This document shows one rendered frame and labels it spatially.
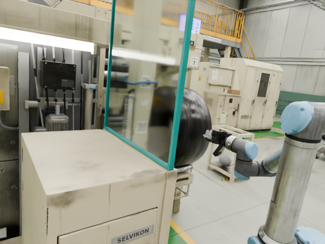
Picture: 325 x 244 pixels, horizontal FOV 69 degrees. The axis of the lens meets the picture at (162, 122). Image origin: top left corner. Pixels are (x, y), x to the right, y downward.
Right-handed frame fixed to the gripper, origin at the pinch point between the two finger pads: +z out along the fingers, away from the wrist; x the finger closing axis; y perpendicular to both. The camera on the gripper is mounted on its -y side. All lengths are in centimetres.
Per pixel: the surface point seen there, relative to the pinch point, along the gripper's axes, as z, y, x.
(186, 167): 15.3, -28.4, -2.9
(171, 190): -49, 0, 66
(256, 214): 32, -120, -148
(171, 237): 48, -120, -27
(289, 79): 504, 79, -1107
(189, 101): 11.0, 21.4, 7.2
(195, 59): 49, 52, -28
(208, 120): 3.2, 10.1, -5.1
